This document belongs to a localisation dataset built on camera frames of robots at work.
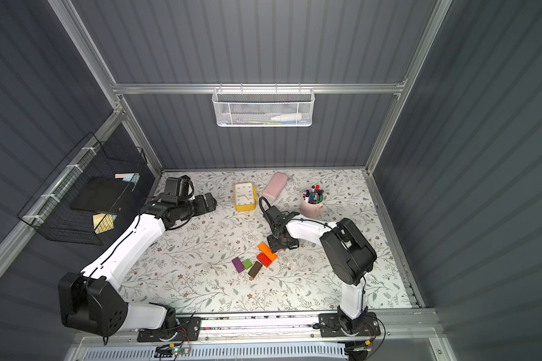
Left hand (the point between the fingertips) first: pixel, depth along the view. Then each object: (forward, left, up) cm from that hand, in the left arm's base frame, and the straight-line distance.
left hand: (209, 204), depth 83 cm
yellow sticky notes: (-16, +22, +15) cm, 31 cm away
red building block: (-13, -20, -19) cm, 31 cm away
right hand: (-8, -27, -19) cm, 34 cm away
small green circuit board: (-43, +5, -19) cm, 47 cm away
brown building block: (-17, -17, -19) cm, 31 cm away
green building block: (-15, -14, -18) cm, 28 cm away
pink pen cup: (+7, -40, -8) cm, 41 cm away
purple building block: (-16, -10, -19) cm, 26 cm away
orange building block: (-9, -20, -19) cm, 29 cm away
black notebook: (-2, +33, +9) cm, 34 cm away
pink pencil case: (+24, -25, -17) cm, 38 cm away
